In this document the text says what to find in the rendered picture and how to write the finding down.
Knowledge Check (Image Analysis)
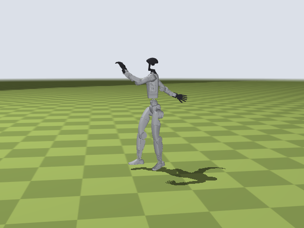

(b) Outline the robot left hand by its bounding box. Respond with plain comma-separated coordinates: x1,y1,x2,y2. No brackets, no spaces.
116,62,127,73

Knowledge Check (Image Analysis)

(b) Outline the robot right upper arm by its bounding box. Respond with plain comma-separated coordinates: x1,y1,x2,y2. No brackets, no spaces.
159,80,165,92

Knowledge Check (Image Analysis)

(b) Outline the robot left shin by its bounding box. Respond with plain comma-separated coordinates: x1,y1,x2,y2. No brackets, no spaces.
153,137,163,164

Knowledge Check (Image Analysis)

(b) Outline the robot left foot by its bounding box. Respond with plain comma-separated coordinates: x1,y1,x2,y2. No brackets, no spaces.
152,161,165,171

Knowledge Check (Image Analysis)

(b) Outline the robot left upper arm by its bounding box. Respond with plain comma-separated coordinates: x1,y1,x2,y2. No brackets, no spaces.
135,74,157,86

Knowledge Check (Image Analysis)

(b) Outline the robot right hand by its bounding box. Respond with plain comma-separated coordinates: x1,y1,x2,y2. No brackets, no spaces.
172,93,187,103

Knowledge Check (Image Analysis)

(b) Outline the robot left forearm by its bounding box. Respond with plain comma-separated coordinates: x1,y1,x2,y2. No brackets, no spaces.
123,69,141,83

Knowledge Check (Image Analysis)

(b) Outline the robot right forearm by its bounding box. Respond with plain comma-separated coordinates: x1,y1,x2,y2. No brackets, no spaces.
164,86,176,97

